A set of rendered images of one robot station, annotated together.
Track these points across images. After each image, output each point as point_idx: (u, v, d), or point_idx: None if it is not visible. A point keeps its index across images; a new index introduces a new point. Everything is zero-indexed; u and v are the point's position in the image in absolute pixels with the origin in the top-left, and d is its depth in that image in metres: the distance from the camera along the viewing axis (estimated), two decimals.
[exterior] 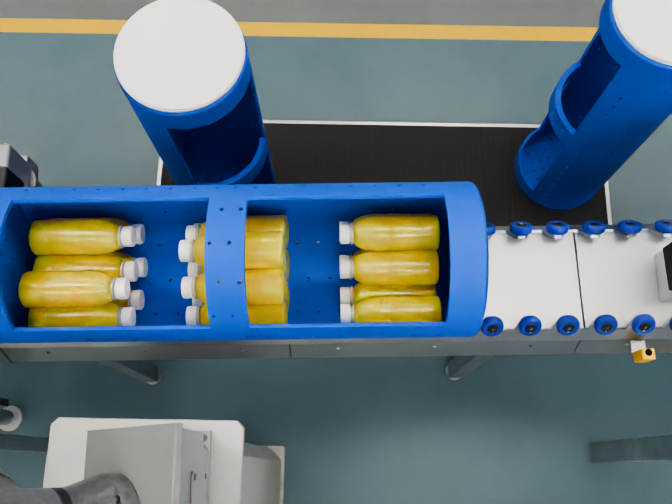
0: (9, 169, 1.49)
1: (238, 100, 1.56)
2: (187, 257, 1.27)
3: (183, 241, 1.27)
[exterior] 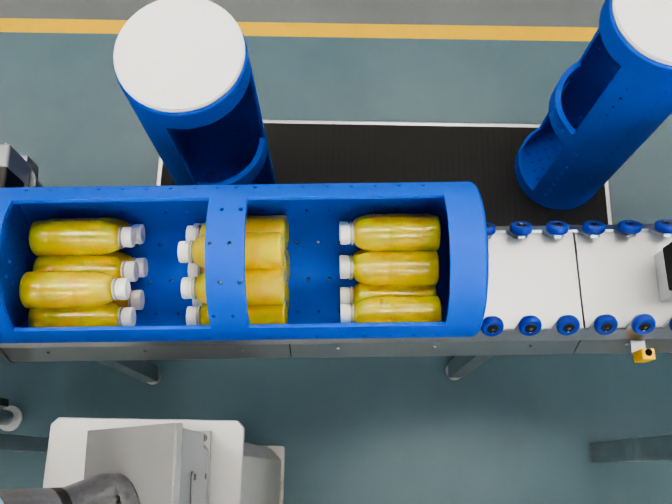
0: (9, 169, 1.49)
1: (238, 100, 1.56)
2: (186, 259, 1.27)
3: (182, 243, 1.27)
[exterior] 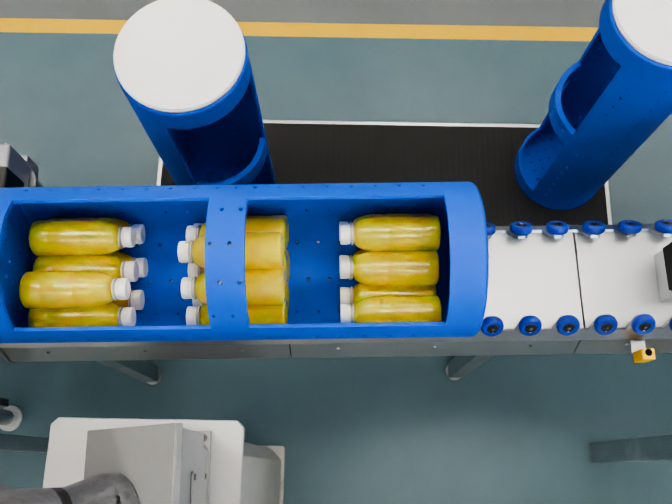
0: (9, 169, 1.49)
1: (238, 100, 1.56)
2: (186, 259, 1.27)
3: (182, 243, 1.27)
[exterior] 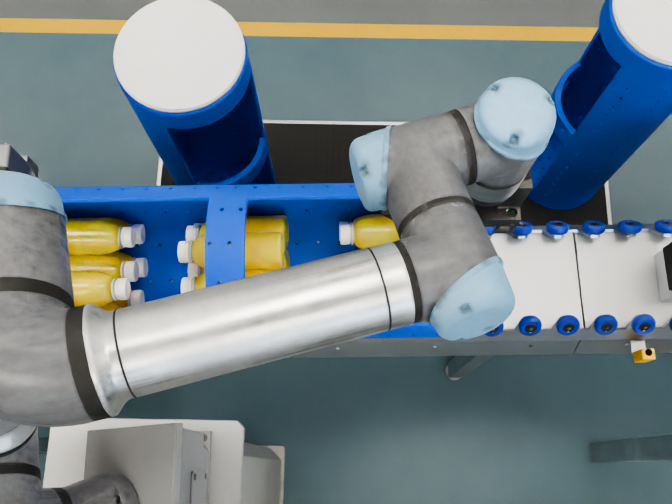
0: (9, 169, 1.49)
1: (238, 100, 1.56)
2: (186, 259, 1.27)
3: (182, 243, 1.27)
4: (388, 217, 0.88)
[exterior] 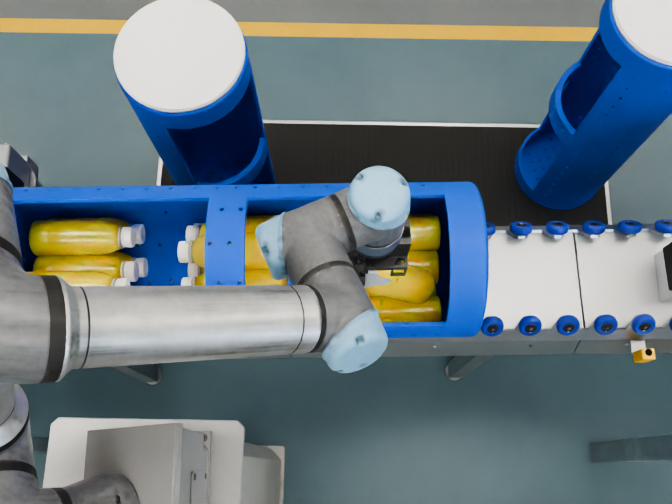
0: (9, 169, 1.49)
1: (238, 100, 1.56)
2: (186, 259, 1.27)
3: (182, 243, 1.27)
4: None
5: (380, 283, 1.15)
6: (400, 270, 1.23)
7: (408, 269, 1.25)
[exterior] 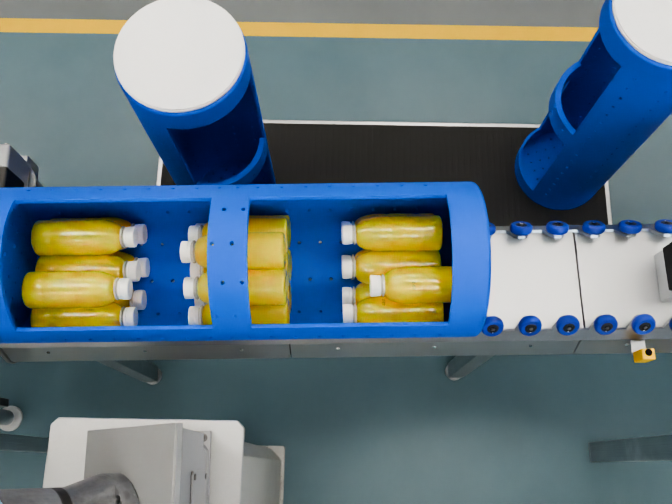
0: (9, 169, 1.49)
1: (238, 100, 1.56)
2: (188, 259, 1.27)
3: (184, 243, 1.27)
4: None
5: None
6: (417, 277, 1.27)
7: (432, 273, 1.28)
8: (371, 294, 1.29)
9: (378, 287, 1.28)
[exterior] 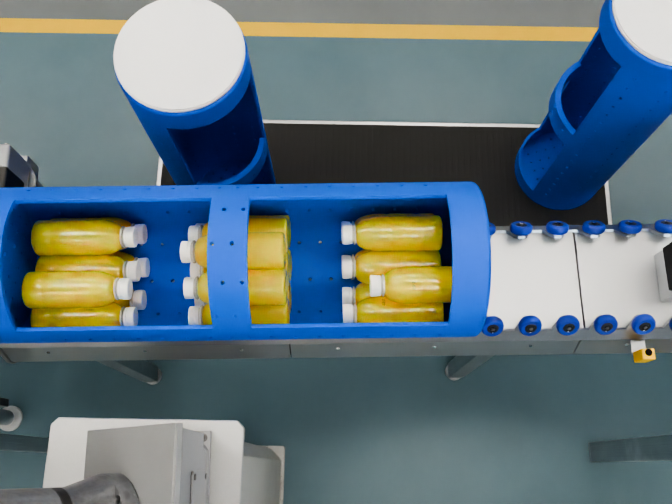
0: (9, 169, 1.49)
1: (238, 100, 1.56)
2: (188, 259, 1.27)
3: (184, 243, 1.27)
4: None
5: None
6: (417, 277, 1.27)
7: (432, 273, 1.28)
8: (371, 294, 1.29)
9: (378, 287, 1.28)
